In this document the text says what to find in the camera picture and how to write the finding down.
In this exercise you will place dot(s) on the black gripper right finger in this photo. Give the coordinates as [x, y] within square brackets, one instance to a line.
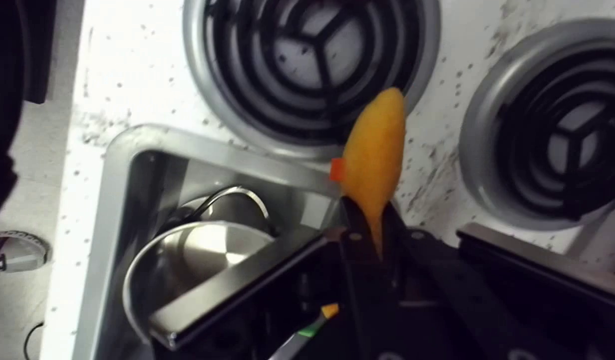
[520, 286]

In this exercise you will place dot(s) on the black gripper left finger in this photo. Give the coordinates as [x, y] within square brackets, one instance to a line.
[241, 292]

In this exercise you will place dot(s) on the small steel pot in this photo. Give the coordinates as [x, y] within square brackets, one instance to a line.
[209, 252]

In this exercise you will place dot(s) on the silver toy sink basin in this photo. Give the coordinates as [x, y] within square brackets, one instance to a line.
[141, 180]

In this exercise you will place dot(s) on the black coil toy burner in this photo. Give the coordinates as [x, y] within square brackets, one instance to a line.
[520, 132]
[255, 67]

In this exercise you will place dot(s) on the small oval silver disc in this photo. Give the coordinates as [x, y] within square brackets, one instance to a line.
[15, 251]

